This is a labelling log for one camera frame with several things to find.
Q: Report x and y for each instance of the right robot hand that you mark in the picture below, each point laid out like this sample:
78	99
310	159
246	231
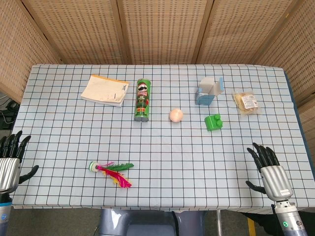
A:
275	176

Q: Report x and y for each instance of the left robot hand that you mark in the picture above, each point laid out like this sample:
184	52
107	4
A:
9	169

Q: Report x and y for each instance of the colourful feather toy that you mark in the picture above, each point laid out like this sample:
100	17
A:
113	170

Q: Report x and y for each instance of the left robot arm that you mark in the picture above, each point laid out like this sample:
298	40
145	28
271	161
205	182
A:
4	211

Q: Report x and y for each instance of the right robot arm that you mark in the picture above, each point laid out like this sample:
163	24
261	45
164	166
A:
290	218

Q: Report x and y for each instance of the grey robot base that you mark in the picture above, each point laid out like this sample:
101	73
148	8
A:
152	222

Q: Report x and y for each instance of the packaged bread snack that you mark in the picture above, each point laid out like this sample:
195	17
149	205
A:
246	102

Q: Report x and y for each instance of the green toy brick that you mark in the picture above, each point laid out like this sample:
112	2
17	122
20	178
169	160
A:
213	122

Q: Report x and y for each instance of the open blue carton box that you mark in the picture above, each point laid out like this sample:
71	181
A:
209	93

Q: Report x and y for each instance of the peach ball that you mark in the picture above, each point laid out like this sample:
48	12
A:
176	115

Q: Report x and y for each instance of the blue checked tablecloth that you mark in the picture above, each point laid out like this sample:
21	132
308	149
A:
157	157

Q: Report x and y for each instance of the beige paper notebook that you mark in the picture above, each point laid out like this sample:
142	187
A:
105	91

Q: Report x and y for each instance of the green Pringles can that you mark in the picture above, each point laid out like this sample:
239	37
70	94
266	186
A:
142	100

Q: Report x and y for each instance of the woven folding screen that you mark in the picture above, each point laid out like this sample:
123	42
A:
157	29

